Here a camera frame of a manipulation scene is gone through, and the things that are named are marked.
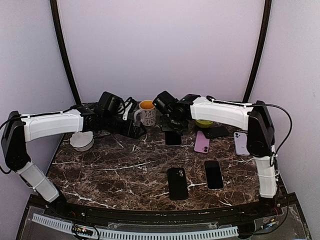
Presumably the white scalloped bowl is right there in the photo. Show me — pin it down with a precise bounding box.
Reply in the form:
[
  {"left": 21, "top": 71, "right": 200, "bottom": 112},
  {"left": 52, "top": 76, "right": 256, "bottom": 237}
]
[{"left": 69, "top": 131, "right": 95, "bottom": 152}]

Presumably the lilac phone case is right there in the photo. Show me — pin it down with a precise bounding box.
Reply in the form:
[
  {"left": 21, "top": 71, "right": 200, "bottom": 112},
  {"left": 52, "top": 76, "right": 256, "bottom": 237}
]
[{"left": 233, "top": 132, "right": 250, "bottom": 156}]

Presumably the black left frame post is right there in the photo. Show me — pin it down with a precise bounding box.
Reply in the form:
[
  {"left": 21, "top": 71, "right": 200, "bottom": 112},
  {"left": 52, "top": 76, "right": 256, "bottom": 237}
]
[{"left": 49, "top": 0, "right": 82, "bottom": 105}]

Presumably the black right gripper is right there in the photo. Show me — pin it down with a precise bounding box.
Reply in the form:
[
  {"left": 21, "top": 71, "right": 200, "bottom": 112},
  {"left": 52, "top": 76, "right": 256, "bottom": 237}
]
[{"left": 159, "top": 114, "right": 188, "bottom": 133}]

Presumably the clear magsafe phone case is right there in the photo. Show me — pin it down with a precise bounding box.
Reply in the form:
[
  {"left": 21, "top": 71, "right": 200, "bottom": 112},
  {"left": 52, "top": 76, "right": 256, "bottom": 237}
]
[{"left": 203, "top": 159, "right": 225, "bottom": 191}]

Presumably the black front table rail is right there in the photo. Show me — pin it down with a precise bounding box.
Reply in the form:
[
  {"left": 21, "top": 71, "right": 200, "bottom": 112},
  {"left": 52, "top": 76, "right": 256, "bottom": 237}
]
[{"left": 27, "top": 193, "right": 301, "bottom": 227}]

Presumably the black phone purple edge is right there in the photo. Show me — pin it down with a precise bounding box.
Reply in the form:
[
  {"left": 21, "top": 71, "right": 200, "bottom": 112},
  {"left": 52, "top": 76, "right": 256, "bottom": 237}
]
[{"left": 165, "top": 131, "right": 182, "bottom": 147}]

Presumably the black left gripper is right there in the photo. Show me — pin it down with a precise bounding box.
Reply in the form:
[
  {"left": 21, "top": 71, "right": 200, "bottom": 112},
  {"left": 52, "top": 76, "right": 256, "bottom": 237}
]
[{"left": 102, "top": 113, "right": 147, "bottom": 139}]

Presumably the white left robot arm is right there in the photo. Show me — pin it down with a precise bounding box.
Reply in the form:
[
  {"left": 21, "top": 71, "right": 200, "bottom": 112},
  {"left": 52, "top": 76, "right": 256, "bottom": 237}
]
[{"left": 1, "top": 91, "right": 147, "bottom": 218}]

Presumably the black frame post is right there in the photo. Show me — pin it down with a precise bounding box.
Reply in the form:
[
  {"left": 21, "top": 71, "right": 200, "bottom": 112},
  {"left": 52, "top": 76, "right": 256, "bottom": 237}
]
[
  {"left": 49, "top": 0, "right": 82, "bottom": 105},
  {"left": 242, "top": 0, "right": 272, "bottom": 103}
]

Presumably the green bowl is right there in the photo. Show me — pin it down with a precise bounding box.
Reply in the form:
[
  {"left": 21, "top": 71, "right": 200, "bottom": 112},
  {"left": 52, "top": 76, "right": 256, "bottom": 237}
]
[{"left": 195, "top": 120, "right": 214, "bottom": 129}]

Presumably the white mug orange inside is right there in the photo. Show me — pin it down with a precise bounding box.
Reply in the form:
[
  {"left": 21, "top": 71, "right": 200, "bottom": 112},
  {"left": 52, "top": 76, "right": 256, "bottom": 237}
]
[{"left": 133, "top": 100, "right": 157, "bottom": 127}]

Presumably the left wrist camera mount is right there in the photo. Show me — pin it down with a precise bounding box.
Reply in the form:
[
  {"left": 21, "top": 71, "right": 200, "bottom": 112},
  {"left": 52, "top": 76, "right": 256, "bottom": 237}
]
[{"left": 121, "top": 96, "right": 138, "bottom": 121}]

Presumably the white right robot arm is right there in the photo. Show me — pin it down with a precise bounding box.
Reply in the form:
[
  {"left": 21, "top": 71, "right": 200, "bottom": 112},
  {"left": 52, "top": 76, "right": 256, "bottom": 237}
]
[{"left": 152, "top": 91, "right": 277, "bottom": 217}]

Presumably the white slotted cable duct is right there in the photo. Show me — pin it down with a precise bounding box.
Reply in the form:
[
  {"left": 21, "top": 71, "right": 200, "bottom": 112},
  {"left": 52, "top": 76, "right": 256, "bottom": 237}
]
[{"left": 31, "top": 213, "right": 239, "bottom": 240}]

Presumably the pink phone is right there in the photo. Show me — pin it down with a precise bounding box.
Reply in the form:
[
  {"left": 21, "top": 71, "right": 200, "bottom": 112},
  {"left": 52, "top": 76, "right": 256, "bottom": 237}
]
[{"left": 194, "top": 130, "right": 210, "bottom": 154}]

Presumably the black right frame post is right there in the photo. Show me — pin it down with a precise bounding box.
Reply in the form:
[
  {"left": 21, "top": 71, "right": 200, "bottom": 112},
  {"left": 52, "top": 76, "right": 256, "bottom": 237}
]
[{"left": 242, "top": 0, "right": 272, "bottom": 103}]

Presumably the black phone case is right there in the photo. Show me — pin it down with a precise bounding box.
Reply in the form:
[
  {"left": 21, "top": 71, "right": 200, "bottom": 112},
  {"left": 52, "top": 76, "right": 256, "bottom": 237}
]
[{"left": 202, "top": 125, "right": 230, "bottom": 139}]

